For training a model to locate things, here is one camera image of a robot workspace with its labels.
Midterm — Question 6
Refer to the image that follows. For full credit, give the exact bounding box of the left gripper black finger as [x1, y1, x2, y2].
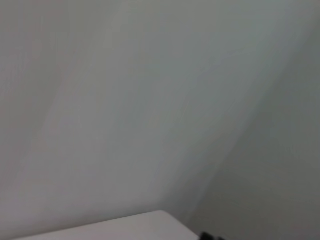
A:
[199, 231, 227, 240]

